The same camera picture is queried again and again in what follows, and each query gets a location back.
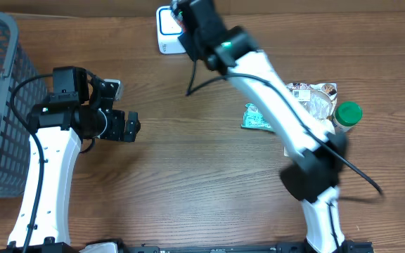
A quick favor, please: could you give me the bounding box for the beige brown snack bag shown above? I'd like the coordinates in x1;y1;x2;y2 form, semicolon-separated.
283;82;340;157

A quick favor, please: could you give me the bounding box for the teal wipes packet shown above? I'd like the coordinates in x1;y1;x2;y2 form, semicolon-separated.
241;103;274;132

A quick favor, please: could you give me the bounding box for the green lid jar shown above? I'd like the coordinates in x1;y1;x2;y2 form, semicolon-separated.
331;101;363;132

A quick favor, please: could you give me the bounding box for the white barcode scanner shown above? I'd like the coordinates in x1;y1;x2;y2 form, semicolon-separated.
156;6;186;54

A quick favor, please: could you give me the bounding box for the dark grey plastic basket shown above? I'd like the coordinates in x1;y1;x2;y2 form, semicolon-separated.
0;12;39;198

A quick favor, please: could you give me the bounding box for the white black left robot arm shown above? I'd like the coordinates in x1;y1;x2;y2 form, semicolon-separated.
0;66;140;252

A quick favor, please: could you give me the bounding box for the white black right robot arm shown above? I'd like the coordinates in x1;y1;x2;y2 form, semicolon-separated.
171;0;347;252

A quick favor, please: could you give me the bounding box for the orange tissue pack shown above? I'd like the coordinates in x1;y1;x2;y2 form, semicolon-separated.
172;8;186;32

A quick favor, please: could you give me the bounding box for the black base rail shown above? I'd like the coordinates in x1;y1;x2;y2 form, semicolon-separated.
82;241;375;253

